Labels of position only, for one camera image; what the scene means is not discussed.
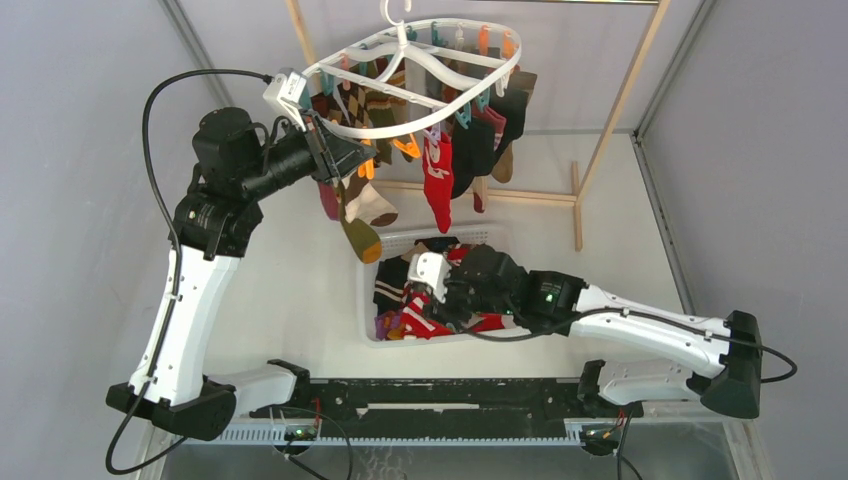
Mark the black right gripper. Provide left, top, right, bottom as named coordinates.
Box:
left=420, top=264, right=515, bottom=336

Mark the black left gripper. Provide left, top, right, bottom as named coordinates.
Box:
left=239, top=109, right=375, bottom=202

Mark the orange clothespin clip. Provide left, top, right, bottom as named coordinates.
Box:
left=357, top=139, right=377, bottom=180
left=391, top=133, right=422, bottom=161

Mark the tan brown sock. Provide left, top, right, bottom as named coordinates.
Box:
left=343, top=173, right=398, bottom=227

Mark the olive and orange sock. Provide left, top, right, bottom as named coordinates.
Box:
left=335, top=181, right=383, bottom=264

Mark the white round clip hanger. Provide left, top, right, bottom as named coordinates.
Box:
left=302, top=1, right=522, bottom=140

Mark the red white striped sock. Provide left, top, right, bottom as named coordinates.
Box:
left=387, top=294, right=517, bottom=340

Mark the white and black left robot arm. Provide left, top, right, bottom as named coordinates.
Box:
left=106, top=107, right=376, bottom=441

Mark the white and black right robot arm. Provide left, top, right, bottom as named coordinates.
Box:
left=407, top=245, right=765, bottom=419

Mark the pink and purple hanging sock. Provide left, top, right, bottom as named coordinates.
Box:
left=316, top=182, right=339, bottom=221

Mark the argyle brown hanging sock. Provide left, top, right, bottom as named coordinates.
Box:
left=311, top=73, right=370, bottom=128

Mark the brown striped hanging sock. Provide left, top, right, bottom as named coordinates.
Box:
left=366, top=57, right=407, bottom=167

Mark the black sock in basket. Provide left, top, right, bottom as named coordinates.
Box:
left=372, top=256, right=409, bottom=316

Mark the white plastic laundry basket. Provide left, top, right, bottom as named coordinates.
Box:
left=355, top=223, right=513, bottom=348

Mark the purple orange sock in basket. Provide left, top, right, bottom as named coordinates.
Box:
left=374, top=311, right=406, bottom=341

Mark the red santa hanging sock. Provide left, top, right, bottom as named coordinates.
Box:
left=422, top=130, right=455, bottom=233

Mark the black hanging sock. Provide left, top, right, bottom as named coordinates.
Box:
left=451, top=70, right=538, bottom=199

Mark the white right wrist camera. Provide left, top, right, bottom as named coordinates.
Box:
left=407, top=252, right=452, bottom=303

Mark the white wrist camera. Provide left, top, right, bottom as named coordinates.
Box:
left=407, top=252, right=452, bottom=303
left=263, top=67, right=307, bottom=132

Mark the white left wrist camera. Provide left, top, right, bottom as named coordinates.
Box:
left=263, top=67, right=307, bottom=132

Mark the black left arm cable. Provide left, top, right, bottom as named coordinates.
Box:
left=104, top=69, right=274, bottom=477

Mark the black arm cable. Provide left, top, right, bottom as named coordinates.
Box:
left=463, top=305, right=799, bottom=480
left=104, top=69, right=274, bottom=477

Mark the wooden drying rack frame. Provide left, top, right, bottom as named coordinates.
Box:
left=284, top=0, right=672, bottom=253

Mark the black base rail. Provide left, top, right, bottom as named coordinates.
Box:
left=250, top=367, right=643, bottom=441

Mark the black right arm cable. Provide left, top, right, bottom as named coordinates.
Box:
left=463, top=305, right=799, bottom=480

